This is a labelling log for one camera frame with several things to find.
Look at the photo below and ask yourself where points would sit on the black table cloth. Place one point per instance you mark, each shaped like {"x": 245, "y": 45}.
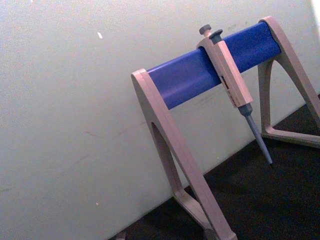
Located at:
{"x": 262, "y": 195}

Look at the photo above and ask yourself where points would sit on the beige pipette with grey tip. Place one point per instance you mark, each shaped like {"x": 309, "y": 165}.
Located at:
{"x": 231, "y": 72}

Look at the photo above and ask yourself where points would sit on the pipette stand with blue bar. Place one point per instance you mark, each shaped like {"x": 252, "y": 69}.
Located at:
{"x": 185, "y": 77}

